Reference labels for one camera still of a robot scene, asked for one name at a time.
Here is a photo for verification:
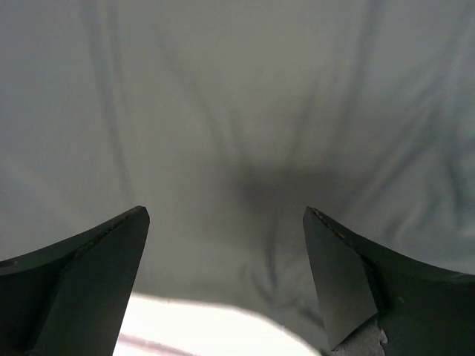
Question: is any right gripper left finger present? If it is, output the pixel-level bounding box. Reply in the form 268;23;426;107
1;206;150;355

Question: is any dark grey t-shirt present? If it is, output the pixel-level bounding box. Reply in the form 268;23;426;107
1;1;474;349

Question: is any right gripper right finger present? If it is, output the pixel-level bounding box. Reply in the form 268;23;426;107
303;208;474;355

